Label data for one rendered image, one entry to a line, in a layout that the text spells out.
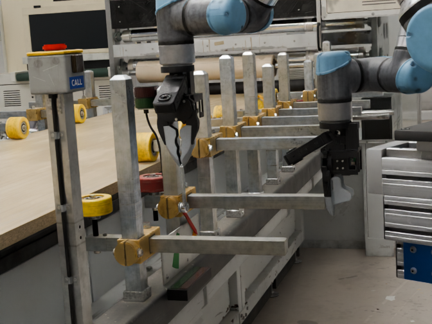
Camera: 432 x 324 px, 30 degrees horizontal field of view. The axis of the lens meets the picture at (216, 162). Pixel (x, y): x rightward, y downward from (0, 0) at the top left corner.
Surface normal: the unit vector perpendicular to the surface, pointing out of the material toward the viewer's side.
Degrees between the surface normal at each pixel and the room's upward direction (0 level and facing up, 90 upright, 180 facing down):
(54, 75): 90
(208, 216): 90
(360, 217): 90
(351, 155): 90
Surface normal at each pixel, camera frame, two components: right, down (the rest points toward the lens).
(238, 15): 0.83, 0.04
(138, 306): -0.06, -0.99
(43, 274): 0.95, -0.01
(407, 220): -0.65, 0.15
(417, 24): -0.49, 0.27
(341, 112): 0.20, 0.14
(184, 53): 0.46, 0.11
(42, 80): -0.29, 0.17
